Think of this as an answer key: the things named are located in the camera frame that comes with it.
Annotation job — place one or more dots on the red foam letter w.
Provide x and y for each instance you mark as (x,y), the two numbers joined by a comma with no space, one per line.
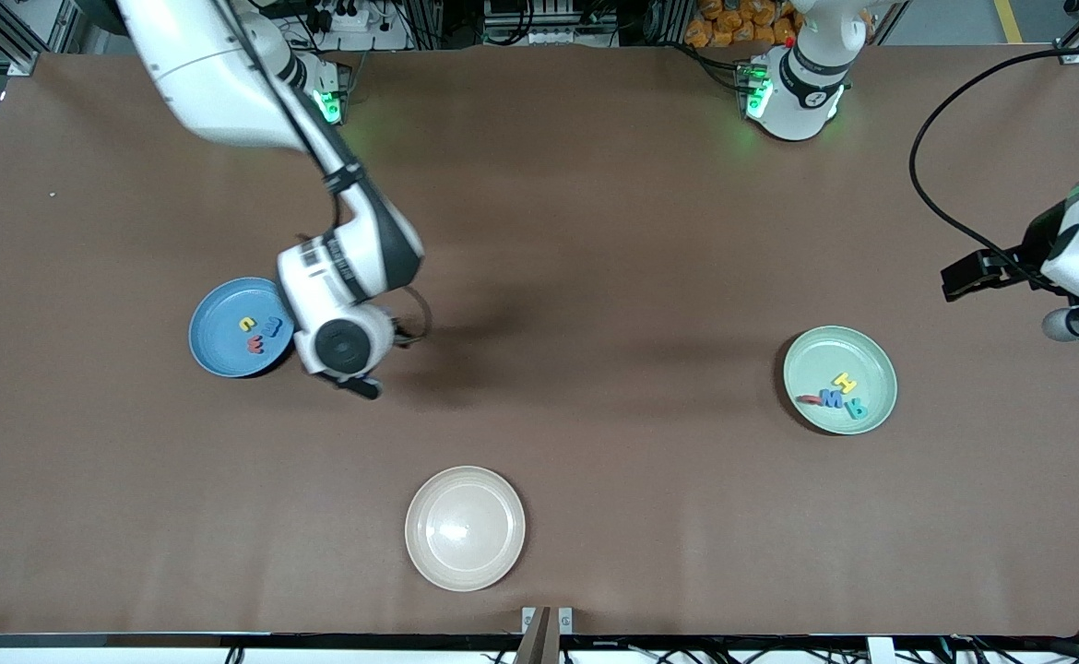
(254,346)

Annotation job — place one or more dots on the blue foam letter W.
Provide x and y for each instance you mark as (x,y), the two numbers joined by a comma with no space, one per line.
(833,399)

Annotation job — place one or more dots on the blue plate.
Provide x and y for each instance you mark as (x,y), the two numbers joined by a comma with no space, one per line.
(221,346)

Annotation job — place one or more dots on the green plate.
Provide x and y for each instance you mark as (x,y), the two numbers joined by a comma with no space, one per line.
(848,355)

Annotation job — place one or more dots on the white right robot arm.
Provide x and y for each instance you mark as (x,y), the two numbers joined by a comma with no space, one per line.
(226,83)

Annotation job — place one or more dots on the beige plate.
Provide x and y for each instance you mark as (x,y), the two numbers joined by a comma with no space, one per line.
(465,527)

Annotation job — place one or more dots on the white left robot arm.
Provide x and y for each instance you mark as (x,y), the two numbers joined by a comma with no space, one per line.
(807,92)

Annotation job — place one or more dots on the white block under table edge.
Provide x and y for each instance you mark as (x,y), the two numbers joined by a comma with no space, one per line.
(881,651)

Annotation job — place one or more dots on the brown wooden post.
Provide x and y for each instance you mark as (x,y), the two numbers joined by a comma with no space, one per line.
(539,641)

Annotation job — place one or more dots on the white power strip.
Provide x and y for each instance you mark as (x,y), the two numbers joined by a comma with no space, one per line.
(549,37)
(350,18)

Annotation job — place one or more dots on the orange bag pile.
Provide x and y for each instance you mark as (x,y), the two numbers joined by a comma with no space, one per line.
(742,23)

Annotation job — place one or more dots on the dark equipment rack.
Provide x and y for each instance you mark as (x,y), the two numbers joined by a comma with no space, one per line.
(595,18)

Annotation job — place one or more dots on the yellow foam letter H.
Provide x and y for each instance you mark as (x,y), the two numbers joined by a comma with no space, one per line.
(845,380)

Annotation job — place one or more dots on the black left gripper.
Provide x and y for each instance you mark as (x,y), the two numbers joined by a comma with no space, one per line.
(1025,255)

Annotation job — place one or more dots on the metal table edge bracket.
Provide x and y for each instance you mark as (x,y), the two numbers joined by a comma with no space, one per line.
(565,620)

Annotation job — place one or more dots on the blue foam letter E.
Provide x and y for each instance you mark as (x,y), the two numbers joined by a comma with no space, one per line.
(271,326)

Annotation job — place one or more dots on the teal foam letter R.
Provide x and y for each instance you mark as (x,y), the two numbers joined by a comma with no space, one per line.
(858,407)

